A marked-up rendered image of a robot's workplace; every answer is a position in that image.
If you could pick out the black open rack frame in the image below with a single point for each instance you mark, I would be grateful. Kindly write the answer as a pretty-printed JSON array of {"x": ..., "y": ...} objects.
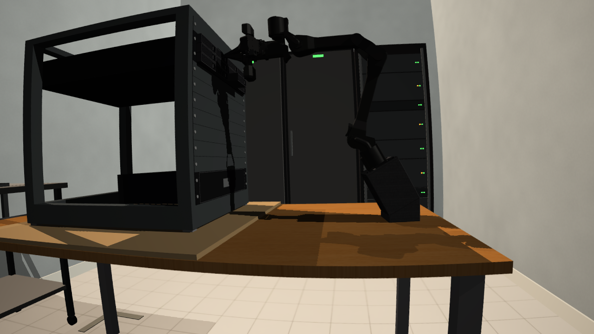
[{"x": 209, "y": 117}]

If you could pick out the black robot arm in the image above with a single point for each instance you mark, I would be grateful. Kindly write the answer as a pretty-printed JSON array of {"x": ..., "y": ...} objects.
[{"x": 304, "y": 45}]

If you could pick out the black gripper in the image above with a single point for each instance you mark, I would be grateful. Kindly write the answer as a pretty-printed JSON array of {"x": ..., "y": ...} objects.
[{"x": 237, "y": 54}]

